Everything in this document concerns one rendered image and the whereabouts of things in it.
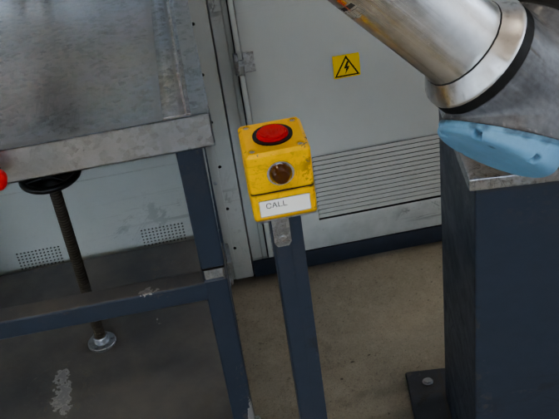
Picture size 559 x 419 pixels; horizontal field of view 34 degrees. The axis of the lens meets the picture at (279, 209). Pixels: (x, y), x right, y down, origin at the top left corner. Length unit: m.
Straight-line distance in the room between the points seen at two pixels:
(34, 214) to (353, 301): 0.78
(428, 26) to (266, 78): 1.07
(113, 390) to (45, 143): 0.70
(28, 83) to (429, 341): 1.09
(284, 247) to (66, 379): 0.85
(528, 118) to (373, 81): 1.06
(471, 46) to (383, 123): 1.14
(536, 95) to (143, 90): 0.62
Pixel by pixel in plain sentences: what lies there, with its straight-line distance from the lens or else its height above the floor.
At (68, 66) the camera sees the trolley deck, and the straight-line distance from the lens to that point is 1.56.
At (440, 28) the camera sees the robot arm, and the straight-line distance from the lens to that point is 1.02.
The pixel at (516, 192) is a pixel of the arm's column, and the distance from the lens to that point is 1.33.
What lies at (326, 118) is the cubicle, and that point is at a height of 0.43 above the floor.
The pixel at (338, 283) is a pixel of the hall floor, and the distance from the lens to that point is 2.30.
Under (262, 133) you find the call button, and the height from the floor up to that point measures 0.91.
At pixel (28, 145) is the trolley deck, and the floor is 0.85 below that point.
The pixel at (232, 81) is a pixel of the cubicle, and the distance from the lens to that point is 2.06.
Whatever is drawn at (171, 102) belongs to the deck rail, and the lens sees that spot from 1.36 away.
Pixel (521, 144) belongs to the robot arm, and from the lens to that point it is 1.07.
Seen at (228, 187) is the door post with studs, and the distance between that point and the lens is 2.20.
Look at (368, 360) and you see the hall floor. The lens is 2.09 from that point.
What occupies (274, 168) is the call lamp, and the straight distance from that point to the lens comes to 1.10.
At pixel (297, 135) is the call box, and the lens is 1.12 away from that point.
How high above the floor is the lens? 1.46
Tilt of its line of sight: 35 degrees down
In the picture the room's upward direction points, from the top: 8 degrees counter-clockwise
